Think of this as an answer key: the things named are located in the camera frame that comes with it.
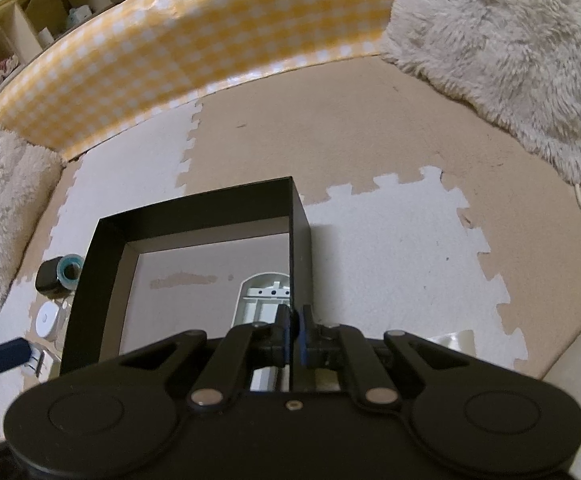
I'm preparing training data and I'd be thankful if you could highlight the clear plastic item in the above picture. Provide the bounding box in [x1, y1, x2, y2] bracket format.
[232, 272, 291, 392]

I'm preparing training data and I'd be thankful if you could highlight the black storage box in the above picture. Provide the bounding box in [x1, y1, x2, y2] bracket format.
[60, 177, 313, 374]

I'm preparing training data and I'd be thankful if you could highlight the white round puck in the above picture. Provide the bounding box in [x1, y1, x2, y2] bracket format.
[34, 300, 66, 341]

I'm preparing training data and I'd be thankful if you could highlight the teal tape roll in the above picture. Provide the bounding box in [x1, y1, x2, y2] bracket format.
[56, 254, 84, 292]

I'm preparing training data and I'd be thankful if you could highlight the fluffy grey cushion left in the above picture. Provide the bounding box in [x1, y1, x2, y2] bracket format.
[0, 127, 64, 312]

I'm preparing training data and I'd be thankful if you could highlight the fluffy grey cushion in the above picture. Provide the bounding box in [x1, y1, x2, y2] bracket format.
[383, 0, 581, 184]
[0, 127, 64, 312]

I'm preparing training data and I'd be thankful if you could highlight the yellow checkered mattress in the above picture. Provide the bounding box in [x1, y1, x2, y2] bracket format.
[0, 0, 393, 158]

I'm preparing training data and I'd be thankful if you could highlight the fluffy grey cushion right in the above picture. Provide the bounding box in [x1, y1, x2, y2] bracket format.
[383, 0, 581, 184]

